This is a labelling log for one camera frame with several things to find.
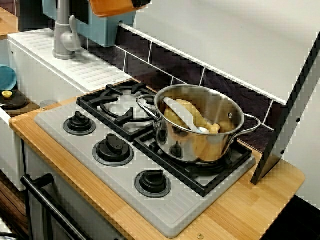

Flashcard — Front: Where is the yellow toy chicken drumstick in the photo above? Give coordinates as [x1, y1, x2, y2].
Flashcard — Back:
[163, 99, 221, 135]

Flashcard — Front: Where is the dark tile backsplash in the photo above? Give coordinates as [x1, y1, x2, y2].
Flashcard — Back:
[87, 24, 286, 153]

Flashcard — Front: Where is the small black stove knob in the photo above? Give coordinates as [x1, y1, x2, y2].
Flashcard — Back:
[134, 169, 173, 199]
[62, 111, 97, 136]

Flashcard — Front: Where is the stainless steel pot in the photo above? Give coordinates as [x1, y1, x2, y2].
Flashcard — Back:
[136, 84, 262, 165]

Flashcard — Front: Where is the black oven door handle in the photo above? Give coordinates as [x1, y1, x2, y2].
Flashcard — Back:
[21, 173, 88, 240]

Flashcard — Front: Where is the grey toy stove panel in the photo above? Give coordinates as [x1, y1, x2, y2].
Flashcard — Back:
[34, 86, 257, 239]

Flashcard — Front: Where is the black burner grate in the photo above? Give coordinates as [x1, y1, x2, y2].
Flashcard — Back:
[76, 82, 253, 198]

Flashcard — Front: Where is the large black stove knob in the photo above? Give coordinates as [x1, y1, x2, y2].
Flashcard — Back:
[92, 133, 135, 167]

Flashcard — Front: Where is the orange plastic toy pot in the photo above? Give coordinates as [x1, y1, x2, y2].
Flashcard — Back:
[89, 0, 151, 18]

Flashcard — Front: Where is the blue toy plate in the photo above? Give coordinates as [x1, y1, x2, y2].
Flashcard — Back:
[0, 64, 18, 92]

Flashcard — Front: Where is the blue-grey plastic box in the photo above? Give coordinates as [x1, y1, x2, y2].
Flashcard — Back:
[42, 0, 137, 48]

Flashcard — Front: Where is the grey toy faucet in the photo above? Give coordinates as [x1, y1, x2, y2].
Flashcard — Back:
[52, 0, 81, 60]

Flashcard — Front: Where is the white sink cabinet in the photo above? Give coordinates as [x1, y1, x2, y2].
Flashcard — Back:
[0, 27, 133, 191]

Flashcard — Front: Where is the white toy spatula blue handle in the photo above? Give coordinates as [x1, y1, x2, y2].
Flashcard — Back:
[163, 97, 211, 134]

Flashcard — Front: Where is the black upright post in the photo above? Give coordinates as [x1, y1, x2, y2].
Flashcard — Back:
[250, 32, 320, 186]

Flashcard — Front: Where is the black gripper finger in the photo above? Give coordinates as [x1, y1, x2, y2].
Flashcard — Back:
[131, 0, 153, 8]

